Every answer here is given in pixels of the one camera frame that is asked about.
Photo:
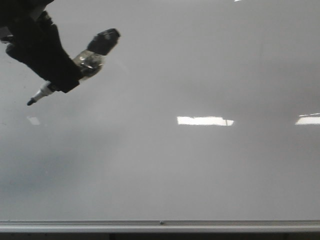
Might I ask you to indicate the white whiteboard with aluminium frame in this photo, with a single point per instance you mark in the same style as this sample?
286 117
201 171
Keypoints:
204 118

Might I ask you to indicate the white marker with black cap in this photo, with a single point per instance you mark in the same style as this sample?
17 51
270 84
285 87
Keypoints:
89 62

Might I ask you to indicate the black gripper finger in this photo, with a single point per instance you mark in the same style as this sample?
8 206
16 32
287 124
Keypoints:
37 44

